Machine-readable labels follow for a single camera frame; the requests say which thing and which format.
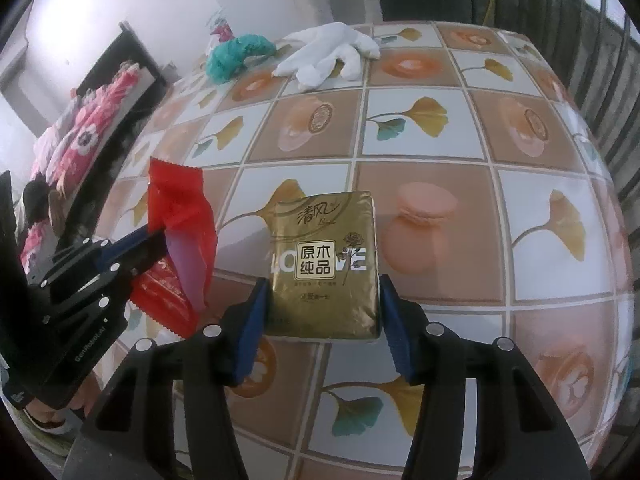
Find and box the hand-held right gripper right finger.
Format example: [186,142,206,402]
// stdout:
[377,274,593,480]

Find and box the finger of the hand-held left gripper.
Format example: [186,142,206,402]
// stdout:
[22,227,153,288]
[42,230,170,331]

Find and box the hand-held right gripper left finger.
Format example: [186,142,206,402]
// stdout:
[62,277,271,480]

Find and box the red plastic wrapper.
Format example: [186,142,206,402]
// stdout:
[131,157,218,340]

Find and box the gold tissue packet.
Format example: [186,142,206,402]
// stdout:
[264,191,382,343]

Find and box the person's left hand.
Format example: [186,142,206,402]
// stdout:
[22,400,88,433]

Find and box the pink floral bedding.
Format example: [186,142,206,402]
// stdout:
[17,60,156,266]

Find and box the black headboard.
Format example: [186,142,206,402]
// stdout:
[75,20,173,171]

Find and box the teal knitted scrunchie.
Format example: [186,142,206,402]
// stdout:
[206,34,277,82]

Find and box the pink floral bag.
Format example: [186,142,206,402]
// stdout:
[205,7,238,41]

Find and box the white cloth glove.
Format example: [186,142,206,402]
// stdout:
[271,22,382,92]

